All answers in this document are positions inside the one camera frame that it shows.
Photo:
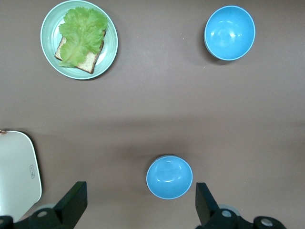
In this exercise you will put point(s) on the beige cutting board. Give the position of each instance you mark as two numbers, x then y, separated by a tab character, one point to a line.
16	167

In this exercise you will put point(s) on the toast bread slice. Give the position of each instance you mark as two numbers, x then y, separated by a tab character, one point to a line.
89	63

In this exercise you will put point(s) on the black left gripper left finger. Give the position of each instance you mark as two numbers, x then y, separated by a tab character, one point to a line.
69	210

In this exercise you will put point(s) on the green lettuce leaf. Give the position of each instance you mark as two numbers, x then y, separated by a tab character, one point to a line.
81	35

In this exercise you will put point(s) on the green plate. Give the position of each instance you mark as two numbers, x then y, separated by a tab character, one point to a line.
48	35

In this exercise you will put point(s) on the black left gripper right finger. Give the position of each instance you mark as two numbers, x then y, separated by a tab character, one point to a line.
209	214

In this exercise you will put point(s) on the blue plastic bowl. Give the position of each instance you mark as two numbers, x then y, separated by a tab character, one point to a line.
169	177
230	33

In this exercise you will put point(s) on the brown table cover sheet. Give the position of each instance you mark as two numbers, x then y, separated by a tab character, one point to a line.
152	107

